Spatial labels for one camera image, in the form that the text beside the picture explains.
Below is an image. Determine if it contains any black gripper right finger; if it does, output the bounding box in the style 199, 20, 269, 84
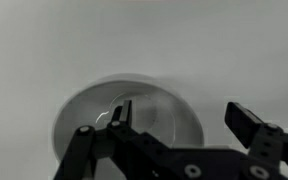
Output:
224, 101, 288, 179

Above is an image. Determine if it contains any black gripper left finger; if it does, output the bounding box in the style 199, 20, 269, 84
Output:
53, 99, 172, 180

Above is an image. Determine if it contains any white bowl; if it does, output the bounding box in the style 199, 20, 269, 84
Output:
52, 73, 205, 165

